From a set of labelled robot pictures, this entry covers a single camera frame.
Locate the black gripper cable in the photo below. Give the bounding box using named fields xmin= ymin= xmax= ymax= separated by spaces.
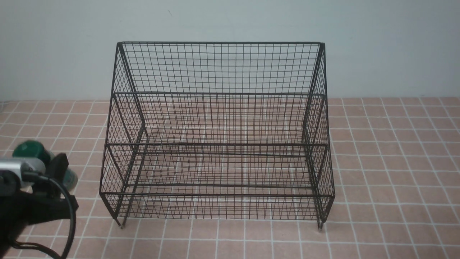
xmin=11 ymin=172 xmax=77 ymax=259

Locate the black wire mesh shelf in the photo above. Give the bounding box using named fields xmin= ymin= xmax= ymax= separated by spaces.
xmin=99 ymin=41 xmax=335 ymax=230

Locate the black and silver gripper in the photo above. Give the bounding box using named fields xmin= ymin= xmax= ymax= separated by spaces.
xmin=0 ymin=153 xmax=79 ymax=259

